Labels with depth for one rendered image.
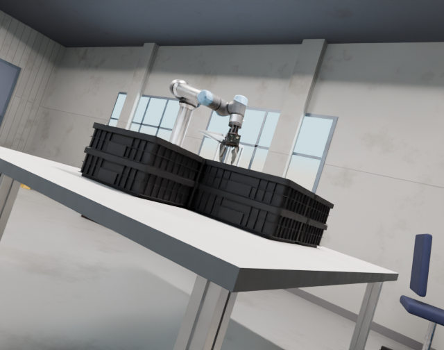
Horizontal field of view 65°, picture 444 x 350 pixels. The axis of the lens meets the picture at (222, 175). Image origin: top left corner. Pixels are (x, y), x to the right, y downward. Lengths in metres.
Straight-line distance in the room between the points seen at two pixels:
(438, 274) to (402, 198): 0.78
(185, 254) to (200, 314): 0.11
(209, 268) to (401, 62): 4.19
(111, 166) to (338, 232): 3.13
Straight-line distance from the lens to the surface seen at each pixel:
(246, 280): 0.58
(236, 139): 1.79
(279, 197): 1.30
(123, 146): 1.40
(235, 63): 5.58
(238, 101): 1.86
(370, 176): 4.17
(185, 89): 2.03
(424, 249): 3.07
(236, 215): 1.36
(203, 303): 0.66
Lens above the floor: 0.79
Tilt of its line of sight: 4 degrees up
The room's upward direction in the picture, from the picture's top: 18 degrees clockwise
